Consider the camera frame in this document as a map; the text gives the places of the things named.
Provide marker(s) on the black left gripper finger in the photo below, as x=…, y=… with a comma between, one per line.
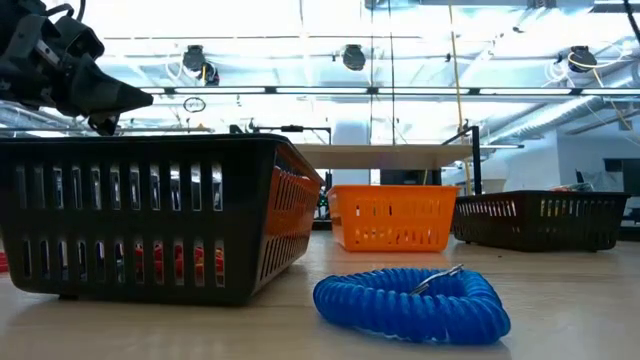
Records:
x=100, y=97

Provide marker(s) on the black slotted plastic basket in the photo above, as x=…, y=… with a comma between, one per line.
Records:
x=240, y=225
x=540, y=240

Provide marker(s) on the orange slotted plastic basket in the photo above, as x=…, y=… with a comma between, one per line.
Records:
x=395, y=240

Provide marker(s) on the black round ceiling fixture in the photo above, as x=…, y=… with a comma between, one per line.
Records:
x=582, y=59
x=193, y=57
x=354, y=57

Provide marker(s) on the computer tower green lights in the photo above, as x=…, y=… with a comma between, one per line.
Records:
x=322, y=205

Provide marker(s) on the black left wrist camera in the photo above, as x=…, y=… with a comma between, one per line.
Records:
x=80, y=40

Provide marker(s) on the ceiling light rail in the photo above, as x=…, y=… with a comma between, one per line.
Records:
x=320, y=91

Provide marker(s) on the wooden shelf riser black frame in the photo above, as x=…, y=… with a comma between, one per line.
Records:
x=385, y=156

